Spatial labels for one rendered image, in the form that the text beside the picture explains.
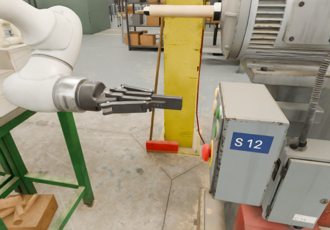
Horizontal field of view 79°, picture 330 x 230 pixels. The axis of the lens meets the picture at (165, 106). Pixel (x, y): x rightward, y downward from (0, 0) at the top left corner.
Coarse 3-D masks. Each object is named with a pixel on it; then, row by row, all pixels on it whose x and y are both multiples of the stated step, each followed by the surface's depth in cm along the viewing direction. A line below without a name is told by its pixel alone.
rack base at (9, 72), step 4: (0, 72) 80; (4, 72) 80; (8, 72) 81; (12, 72) 82; (0, 76) 78; (4, 76) 79; (8, 76) 81; (0, 80) 78; (0, 84) 78; (0, 88) 78; (0, 92) 79; (0, 96) 79
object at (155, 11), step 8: (152, 8) 57; (160, 8) 57; (168, 8) 56; (176, 8) 56; (184, 8) 56; (192, 8) 55; (200, 8) 55; (208, 8) 55; (152, 16) 59; (160, 16) 58; (168, 16) 58; (176, 16) 57; (184, 16) 57; (192, 16) 56; (200, 16) 56; (208, 16) 56
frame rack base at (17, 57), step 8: (0, 48) 82; (8, 48) 82; (16, 48) 83; (24, 48) 87; (0, 56) 81; (8, 56) 80; (16, 56) 83; (24, 56) 87; (0, 64) 83; (8, 64) 82; (16, 64) 84; (24, 64) 87
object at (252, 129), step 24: (240, 96) 38; (264, 96) 38; (216, 120) 38; (240, 120) 31; (264, 120) 31; (216, 144) 37; (240, 144) 33; (264, 144) 32; (288, 144) 51; (216, 168) 37; (240, 168) 36; (264, 168) 35; (216, 192) 40; (240, 192) 38; (264, 192) 37
